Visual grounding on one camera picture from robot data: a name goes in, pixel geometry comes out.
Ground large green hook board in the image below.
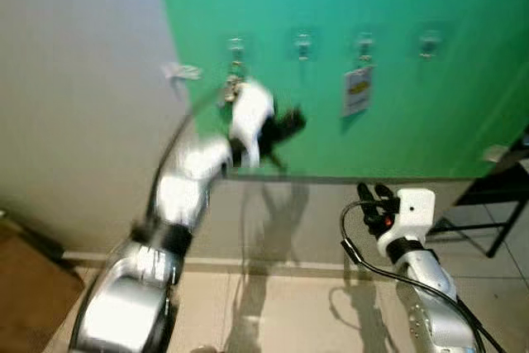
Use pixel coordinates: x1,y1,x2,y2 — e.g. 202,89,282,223
151,0,529,182

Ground clear adhesive metal hook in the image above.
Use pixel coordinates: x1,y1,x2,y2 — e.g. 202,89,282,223
293,32,315,62
418,31,441,60
227,35,247,64
355,32,376,64

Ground white yellow card tag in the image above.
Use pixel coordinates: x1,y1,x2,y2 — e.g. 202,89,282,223
341,64,374,118

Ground clear crumpled tape strip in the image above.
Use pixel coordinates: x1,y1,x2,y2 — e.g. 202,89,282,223
161,61,202,83

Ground white tape piece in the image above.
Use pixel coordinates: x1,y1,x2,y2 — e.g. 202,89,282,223
484,145,510,164

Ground brown cardboard box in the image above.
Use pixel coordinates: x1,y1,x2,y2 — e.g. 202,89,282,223
0,219,85,353

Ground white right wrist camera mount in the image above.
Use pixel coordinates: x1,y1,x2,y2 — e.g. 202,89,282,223
377,188,437,246

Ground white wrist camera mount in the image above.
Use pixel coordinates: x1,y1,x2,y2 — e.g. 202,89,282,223
228,79,276,169
377,188,437,246

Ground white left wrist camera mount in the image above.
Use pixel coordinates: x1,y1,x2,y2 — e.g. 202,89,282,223
228,79,276,169

